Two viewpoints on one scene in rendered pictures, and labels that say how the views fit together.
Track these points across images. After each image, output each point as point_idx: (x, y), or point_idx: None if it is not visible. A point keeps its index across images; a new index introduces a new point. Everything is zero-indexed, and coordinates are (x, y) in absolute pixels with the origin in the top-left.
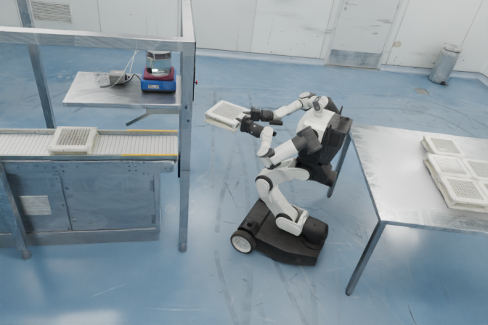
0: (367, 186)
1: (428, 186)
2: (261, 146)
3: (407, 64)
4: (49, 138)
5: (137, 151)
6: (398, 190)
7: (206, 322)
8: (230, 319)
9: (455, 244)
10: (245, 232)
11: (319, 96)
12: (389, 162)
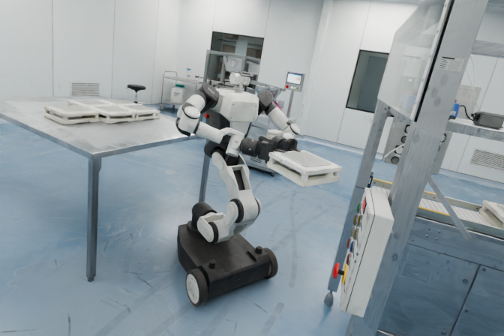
0: (191, 137)
1: (147, 122)
2: (289, 136)
3: None
4: None
5: (424, 203)
6: (175, 128)
7: (316, 248)
8: (297, 242)
9: (60, 198)
10: (267, 250)
11: (241, 73)
12: (142, 132)
